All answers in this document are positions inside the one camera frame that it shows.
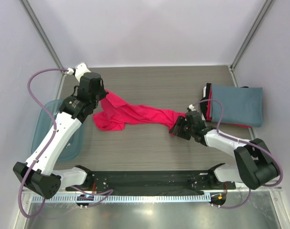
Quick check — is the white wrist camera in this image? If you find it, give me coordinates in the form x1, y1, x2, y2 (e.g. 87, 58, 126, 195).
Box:
187, 104, 197, 114
66, 62, 91, 82

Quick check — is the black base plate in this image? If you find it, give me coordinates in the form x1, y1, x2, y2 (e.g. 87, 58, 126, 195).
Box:
65, 169, 236, 197

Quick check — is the folded grey-blue t shirt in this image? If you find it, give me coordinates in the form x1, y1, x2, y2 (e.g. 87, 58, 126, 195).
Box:
211, 84, 263, 127

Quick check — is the folded black t shirt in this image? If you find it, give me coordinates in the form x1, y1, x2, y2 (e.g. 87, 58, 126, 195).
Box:
200, 83, 212, 121

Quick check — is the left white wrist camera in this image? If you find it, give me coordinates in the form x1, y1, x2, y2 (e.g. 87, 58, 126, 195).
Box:
66, 62, 91, 82

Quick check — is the pink t shirt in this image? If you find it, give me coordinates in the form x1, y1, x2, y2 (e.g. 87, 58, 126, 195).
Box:
93, 91, 185, 131

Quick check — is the left aluminium frame post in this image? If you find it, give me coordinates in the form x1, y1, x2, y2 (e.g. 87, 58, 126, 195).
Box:
19, 0, 64, 68

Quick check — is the slotted cable duct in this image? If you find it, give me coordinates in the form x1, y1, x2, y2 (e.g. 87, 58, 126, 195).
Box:
32, 193, 211, 203

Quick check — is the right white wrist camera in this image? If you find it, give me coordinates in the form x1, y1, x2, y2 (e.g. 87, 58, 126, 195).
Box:
187, 104, 197, 114

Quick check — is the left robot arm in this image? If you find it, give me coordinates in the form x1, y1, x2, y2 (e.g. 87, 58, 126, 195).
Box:
13, 72, 107, 199

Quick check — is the aluminium frame post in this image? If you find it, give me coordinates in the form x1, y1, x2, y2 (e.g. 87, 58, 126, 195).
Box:
19, 0, 64, 68
229, 0, 277, 71

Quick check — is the clear blue plastic bin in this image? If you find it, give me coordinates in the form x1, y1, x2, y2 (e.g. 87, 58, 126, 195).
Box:
31, 99, 85, 162

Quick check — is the right aluminium frame post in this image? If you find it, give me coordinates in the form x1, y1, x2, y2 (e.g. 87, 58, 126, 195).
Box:
229, 0, 277, 71

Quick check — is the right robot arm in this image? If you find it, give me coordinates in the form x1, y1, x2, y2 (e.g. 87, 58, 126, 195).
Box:
169, 111, 281, 190

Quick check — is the folded white t shirt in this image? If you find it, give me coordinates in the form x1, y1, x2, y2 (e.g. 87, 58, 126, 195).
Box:
200, 86, 207, 121

